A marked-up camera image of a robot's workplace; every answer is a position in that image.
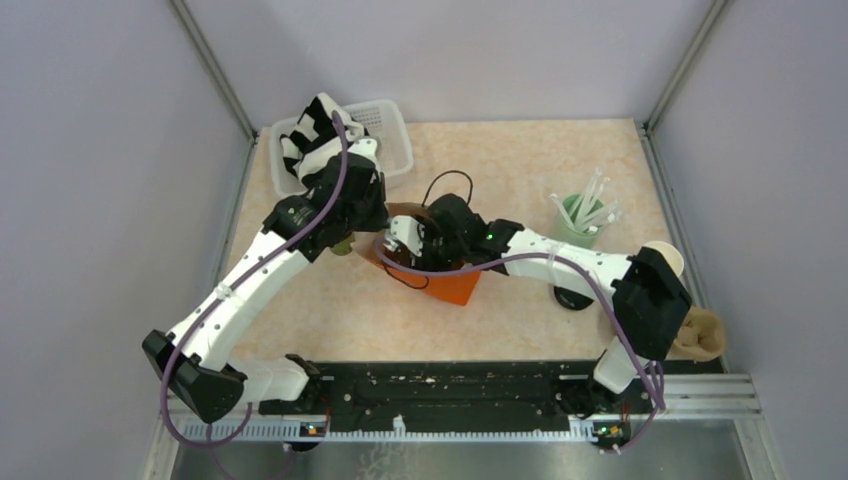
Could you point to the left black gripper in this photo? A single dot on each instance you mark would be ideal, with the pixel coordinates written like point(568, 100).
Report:
point(379, 221)

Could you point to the orange paper bag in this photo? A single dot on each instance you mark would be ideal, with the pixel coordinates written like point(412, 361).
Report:
point(455, 290)

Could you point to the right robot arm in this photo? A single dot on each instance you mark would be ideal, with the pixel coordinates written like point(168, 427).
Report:
point(641, 293)

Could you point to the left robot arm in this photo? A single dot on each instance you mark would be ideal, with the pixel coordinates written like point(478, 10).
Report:
point(192, 359)

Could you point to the black white striped cloth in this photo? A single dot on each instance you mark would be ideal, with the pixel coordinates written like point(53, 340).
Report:
point(314, 140)

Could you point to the white plastic basket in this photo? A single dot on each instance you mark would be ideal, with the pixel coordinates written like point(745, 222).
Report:
point(383, 120)

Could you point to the green straw holder cup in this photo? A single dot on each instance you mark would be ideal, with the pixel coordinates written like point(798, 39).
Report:
point(570, 229)

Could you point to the white wrapped straws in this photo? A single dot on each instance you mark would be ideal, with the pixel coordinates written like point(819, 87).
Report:
point(593, 210)

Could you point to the black lid on table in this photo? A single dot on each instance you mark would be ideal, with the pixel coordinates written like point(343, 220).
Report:
point(571, 300)

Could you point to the stack of paper cups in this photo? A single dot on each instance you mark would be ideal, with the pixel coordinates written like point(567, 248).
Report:
point(670, 253)

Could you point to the cardboard cup carrier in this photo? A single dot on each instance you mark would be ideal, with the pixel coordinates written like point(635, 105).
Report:
point(701, 337)

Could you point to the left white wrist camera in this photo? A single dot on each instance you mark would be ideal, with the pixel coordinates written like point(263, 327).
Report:
point(366, 147)

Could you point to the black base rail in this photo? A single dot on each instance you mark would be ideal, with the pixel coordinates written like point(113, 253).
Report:
point(463, 398)

